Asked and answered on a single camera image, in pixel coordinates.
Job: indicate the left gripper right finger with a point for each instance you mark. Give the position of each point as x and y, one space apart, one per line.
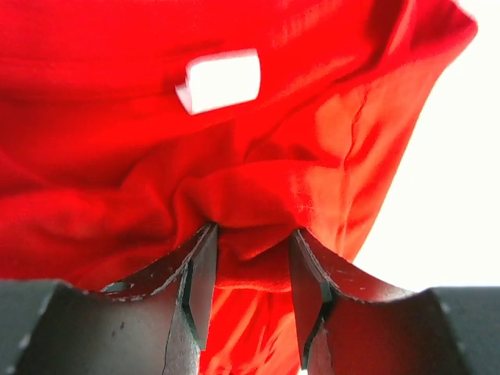
350 322

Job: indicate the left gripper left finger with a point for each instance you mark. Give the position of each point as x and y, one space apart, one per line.
155 321

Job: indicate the red t-shirt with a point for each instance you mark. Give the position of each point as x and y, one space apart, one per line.
128 125

